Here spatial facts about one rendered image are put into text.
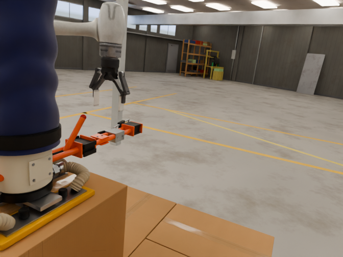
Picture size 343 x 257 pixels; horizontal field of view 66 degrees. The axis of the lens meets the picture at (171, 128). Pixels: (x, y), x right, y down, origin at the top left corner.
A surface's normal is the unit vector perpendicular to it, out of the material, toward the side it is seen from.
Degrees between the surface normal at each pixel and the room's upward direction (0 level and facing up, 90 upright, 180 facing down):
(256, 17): 90
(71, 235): 90
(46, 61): 69
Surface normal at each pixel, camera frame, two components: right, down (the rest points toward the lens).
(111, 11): 0.17, 0.13
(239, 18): -0.71, 0.12
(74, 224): 0.89, 0.21
